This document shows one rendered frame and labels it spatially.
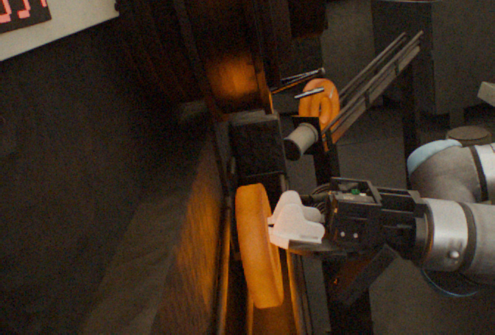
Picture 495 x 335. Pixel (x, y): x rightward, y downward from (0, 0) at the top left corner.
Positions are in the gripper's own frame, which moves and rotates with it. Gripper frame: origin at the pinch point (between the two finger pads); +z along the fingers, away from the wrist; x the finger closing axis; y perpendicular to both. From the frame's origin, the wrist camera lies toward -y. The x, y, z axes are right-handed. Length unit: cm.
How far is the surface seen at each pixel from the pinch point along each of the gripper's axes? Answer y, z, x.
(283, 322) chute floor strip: -10.8, -4.3, 3.9
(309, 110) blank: 0, -13, -59
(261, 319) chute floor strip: -11.5, -1.6, 3.1
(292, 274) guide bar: -4.8, -4.9, 2.0
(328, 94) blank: 3, -18, -67
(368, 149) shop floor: -60, -70, -202
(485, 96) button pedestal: 1, -70, -91
